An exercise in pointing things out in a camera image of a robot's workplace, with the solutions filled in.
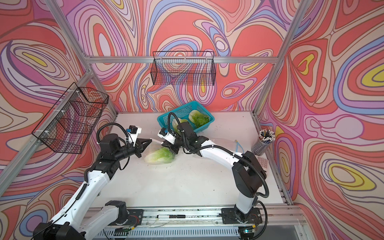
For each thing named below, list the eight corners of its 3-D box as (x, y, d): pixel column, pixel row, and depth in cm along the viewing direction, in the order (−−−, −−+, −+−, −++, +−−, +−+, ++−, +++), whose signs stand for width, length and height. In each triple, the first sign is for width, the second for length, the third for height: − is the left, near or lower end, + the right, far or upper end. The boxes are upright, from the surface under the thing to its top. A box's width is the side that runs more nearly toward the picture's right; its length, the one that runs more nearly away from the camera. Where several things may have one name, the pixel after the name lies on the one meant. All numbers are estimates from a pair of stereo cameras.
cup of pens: (253, 156, 97) (263, 140, 83) (250, 145, 102) (259, 129, 89) (265, 156, 97) (277, 140, 83) (261, 145, 102) (272, 129, 88)
